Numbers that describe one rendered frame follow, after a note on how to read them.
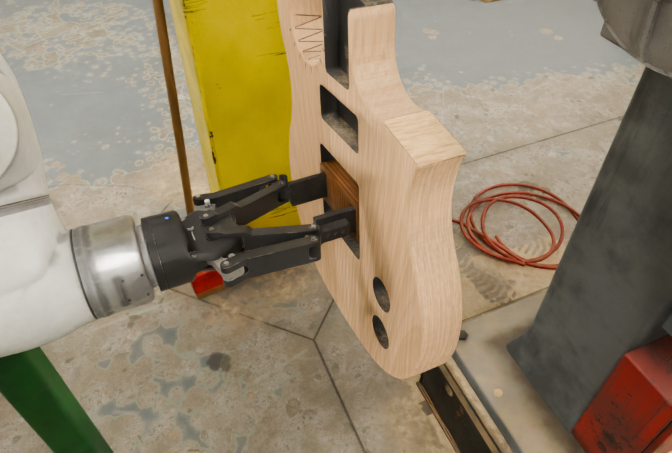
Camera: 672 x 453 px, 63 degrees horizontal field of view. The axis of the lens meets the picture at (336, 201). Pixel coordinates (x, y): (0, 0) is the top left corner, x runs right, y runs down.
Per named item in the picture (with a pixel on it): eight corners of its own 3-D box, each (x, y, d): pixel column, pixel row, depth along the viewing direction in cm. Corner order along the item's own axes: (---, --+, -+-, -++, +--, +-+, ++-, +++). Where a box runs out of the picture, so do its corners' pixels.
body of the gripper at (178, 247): (150, 259, 59) (233, 235, 62) (163, 311, 53) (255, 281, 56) (132, 202, 55) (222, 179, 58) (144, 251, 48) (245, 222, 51)
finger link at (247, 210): (211, 251, 57) (204, 245, 58) (292, 205, 63) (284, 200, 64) (205, 221, 55) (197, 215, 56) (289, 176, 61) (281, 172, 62)
